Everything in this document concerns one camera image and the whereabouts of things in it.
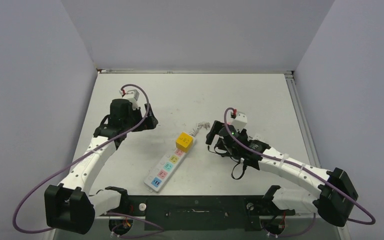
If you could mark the yellow cube socket adapter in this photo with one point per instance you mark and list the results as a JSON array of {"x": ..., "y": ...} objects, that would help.
[{"x": 184, "y": 142}]

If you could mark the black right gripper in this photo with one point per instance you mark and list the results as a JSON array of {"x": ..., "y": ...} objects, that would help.
[{"x": 212, "y": 135}]

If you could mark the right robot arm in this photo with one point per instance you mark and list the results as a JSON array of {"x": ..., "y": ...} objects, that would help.
[{"x": 329, "y": 193}]

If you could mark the aluminium frame rail right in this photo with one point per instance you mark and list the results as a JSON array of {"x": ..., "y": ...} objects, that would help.
[{"x": 306, "y": 132}]

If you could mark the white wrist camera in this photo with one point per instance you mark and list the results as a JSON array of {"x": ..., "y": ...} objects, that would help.
[
  {"x": 239, "y": 122},
  {"x": 132, "y": 96}
]

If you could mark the white cube charger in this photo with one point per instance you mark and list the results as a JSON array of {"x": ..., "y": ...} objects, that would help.
[{"x": 258, "y": 137}]

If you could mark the black charger with cable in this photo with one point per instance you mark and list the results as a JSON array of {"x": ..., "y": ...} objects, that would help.
[{"x": 222, "y": 151}]

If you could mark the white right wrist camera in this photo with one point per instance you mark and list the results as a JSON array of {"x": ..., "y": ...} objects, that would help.
[{"x": 239, "y": 122}]

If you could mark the white power strip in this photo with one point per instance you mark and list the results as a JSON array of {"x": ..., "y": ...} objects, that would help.
[{"x": 162, "y": 172}]

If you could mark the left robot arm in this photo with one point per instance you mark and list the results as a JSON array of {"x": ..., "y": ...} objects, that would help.
[{"x": 69, "y": 205}]

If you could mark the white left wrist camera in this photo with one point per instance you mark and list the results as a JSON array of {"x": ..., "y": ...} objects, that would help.
[{"x": 132, "y": 96}]

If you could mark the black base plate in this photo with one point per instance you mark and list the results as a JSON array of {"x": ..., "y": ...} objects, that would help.
[{"x": 201, "y": 212}]

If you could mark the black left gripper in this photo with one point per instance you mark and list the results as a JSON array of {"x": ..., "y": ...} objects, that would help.
[{"x": 148, "y": 123}]

